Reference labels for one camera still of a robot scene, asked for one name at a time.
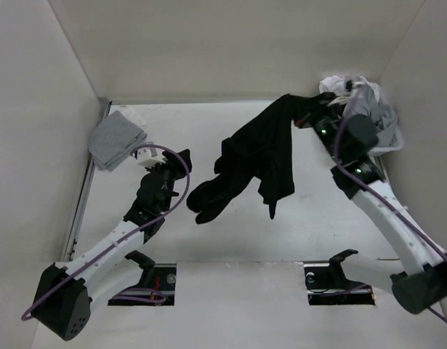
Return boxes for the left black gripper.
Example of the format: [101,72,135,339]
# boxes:
[145,149,190,212]

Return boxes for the black tank top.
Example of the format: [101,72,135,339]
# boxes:
[186,92,336,225]

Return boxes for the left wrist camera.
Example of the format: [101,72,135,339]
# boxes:
[132,148,164,169]

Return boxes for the white garment in basket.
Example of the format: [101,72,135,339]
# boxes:
[318,75,375,93]

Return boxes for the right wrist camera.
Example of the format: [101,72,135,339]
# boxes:
[329,79,365,105]

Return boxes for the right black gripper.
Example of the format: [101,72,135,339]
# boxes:
[283,92,345,162]

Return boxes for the folded grey tank top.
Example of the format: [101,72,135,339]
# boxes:
[88,111,147,172]

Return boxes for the grey garment in basket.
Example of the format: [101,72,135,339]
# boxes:
[343,81,398,138]

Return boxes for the white laundry basket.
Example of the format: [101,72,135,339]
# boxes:
[369,126,403,157]

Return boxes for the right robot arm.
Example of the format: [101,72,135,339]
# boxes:
[294,107,447,314]

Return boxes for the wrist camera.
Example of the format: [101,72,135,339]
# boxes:
[329,79,365,105]
[132,148,164,169]

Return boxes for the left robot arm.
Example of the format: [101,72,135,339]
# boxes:
[22,147,192,341]

